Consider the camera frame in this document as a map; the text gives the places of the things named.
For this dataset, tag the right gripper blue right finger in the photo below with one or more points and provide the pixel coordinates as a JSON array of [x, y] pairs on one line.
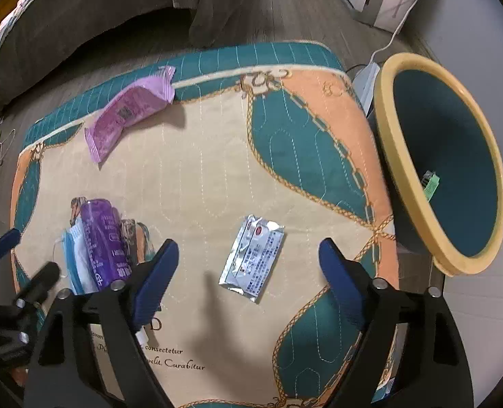
[[433, 370]]

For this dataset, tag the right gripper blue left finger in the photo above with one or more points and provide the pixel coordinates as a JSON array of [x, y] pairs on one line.
[[64, 370]]

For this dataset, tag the purple spray bottle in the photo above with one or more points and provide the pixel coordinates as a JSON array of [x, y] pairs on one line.
[[105, 248]]

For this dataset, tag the blue face mask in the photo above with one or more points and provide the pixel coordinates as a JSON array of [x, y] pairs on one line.
[[77, 268]]

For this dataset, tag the pink plastic wrapper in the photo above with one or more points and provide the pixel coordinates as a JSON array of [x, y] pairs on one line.
[[134, 103]]

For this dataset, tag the green wrapper in bin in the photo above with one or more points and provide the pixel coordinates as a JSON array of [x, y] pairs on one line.
[[430, 182]]

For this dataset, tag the teal bin with yellow rim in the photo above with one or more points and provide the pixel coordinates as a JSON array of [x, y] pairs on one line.
[[425, 119]]

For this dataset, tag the horse print quilted cushion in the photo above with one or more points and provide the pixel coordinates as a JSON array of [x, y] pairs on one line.
[[269, 129]]

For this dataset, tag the white power strip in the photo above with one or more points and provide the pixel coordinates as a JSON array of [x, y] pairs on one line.
[[364, 83]]

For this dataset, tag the bed with brown cover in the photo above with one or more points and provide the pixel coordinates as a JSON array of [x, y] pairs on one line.
[[50, 31]]

